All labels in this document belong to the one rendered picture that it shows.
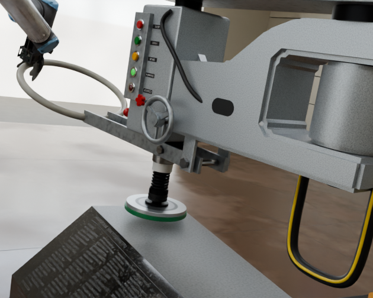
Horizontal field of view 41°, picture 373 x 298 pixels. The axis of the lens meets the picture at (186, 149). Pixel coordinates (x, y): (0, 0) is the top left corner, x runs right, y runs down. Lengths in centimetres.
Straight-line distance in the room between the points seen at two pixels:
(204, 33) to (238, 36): 832
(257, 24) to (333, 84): 904
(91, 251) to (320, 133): 82
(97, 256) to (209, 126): 53
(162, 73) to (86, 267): 64
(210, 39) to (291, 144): 54
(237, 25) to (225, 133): 855
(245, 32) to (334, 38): 884
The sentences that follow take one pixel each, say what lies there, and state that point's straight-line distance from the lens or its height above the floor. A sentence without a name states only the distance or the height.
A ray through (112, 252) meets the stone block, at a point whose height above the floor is 83.
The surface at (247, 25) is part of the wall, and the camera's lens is 1003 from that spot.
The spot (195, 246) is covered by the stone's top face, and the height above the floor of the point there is 87.
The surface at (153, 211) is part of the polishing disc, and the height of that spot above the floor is 93.
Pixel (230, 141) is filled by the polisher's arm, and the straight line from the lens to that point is 136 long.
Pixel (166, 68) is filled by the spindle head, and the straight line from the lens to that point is 155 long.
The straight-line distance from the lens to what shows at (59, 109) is 201.
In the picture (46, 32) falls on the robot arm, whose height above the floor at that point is 145.
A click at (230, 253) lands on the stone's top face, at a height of 87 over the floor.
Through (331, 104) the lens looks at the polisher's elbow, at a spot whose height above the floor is 139.
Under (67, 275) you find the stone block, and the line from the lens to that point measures 162.
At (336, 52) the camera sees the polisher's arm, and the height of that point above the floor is 151.
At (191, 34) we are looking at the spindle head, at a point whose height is 151.
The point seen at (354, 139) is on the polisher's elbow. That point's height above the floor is 132.
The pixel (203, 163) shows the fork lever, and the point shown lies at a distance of 154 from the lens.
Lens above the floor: 144
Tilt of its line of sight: 10 degrees down
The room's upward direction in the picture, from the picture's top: 10 degrees clockwise
